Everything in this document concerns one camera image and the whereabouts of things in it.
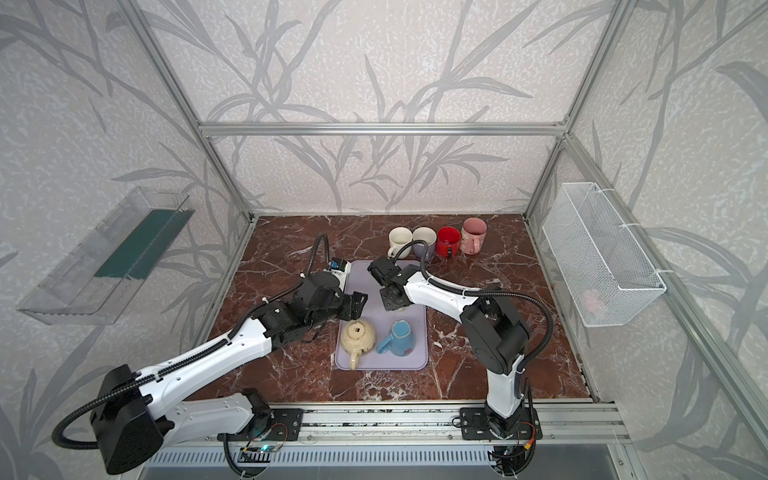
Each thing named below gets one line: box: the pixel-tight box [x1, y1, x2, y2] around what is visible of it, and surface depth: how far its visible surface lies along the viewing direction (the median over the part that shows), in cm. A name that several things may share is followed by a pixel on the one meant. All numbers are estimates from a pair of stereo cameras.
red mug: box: [437, 226, 461, 259], surface depth 107 cm
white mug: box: [387, 226, 413, 259], surface depth 104 cm
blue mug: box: [376, 319, 416, 357], surface depth 82 cm
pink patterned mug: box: [460, 217, 488, 255], surface depth 105 cm
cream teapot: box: [341, 317, 376, 370], surface depth 82 cm
